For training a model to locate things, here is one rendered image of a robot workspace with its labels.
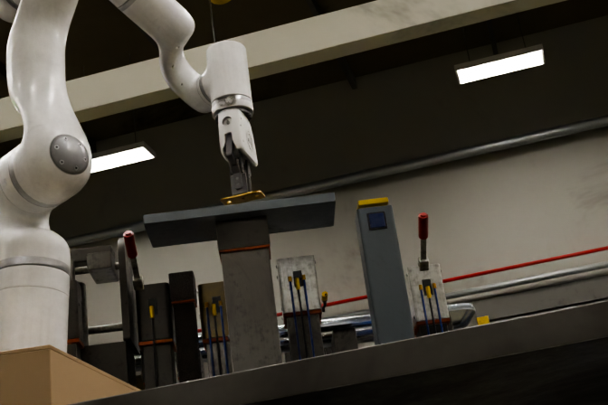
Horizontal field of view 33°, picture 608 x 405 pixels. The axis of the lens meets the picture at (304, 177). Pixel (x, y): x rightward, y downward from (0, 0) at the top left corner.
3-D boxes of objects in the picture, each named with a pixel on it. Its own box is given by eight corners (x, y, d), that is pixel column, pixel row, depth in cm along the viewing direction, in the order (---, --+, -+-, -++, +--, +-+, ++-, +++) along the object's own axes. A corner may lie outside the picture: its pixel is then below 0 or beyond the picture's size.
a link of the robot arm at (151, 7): (91, 31, 208) (201, 127, 219) (137, -7, 198) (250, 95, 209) (108, 4, 214) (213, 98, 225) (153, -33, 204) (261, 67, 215)
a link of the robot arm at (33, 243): (15, 259, 158) (23, 121, 168) (-40, 291, 170) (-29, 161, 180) (84, 273, 165) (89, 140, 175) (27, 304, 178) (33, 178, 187)
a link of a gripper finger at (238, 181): (240, 155, 202) (243, 187, 199) (244, 162, 205) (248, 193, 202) (224, 159, 203) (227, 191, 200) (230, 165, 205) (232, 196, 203)
